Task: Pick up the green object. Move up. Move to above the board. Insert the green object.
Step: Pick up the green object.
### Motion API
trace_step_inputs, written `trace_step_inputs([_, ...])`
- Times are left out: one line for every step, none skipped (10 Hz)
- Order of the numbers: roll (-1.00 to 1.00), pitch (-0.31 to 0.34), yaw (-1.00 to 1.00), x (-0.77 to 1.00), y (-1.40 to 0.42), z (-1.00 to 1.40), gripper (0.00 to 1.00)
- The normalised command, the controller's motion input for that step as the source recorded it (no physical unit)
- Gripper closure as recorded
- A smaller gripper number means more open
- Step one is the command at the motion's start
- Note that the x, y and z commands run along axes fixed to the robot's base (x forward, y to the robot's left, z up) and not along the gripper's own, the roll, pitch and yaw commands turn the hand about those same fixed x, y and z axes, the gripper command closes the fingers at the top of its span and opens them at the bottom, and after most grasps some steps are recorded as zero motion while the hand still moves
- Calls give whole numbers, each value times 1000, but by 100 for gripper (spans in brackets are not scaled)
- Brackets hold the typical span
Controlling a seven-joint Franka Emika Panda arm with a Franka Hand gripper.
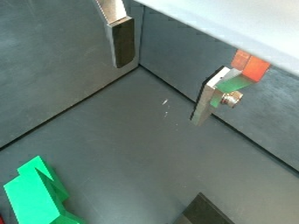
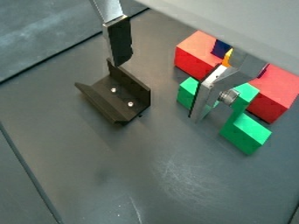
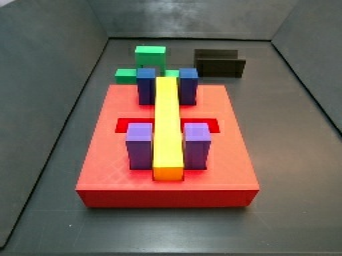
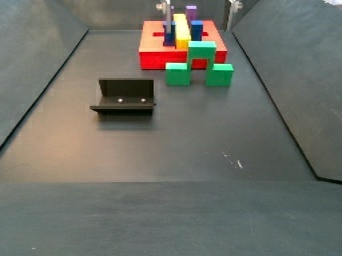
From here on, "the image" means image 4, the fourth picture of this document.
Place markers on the yellow long bar block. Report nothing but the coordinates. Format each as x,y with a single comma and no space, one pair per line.
182,31

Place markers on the right silver mounting post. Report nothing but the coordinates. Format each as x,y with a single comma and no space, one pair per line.
236,6

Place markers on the silver mounting post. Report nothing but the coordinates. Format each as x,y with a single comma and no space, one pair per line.
236,6
165,7

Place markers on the red board base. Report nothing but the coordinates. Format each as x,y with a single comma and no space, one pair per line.
156,55

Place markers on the black angled bracket holder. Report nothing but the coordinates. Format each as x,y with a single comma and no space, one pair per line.
126,95

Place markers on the green arch block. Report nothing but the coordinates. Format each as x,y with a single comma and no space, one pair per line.
218,72

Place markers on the purple arch block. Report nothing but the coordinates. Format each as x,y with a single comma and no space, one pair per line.
192,12

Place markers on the blue arch block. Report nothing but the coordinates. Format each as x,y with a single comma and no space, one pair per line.
197,31

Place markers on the left silver mounting post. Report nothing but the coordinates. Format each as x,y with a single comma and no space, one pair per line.
165,7

